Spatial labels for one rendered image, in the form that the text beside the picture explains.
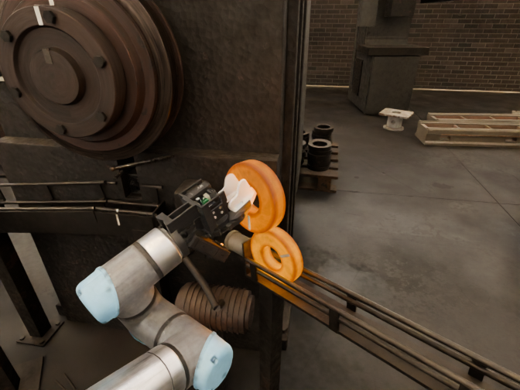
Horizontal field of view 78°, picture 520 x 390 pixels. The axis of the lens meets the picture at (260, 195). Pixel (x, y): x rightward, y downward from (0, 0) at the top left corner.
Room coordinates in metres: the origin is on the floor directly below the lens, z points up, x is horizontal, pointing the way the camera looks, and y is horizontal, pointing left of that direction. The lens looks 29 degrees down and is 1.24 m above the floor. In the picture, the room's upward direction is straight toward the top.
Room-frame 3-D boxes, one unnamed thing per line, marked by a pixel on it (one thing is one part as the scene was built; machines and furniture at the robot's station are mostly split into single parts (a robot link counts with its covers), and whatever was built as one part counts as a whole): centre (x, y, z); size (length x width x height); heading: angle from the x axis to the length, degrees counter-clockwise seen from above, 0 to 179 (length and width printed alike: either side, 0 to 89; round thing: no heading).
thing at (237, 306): (0.68, 0.13, 0.27); 0.22 x 0.13 x 0.53; 80
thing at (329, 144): (2.77, -0.11, 0.22); 1.20 x 0.81 x 0.44; 78
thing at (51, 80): (0.77, 0.45, 1.11); 0.28 x 0.06 x 0.28; 80
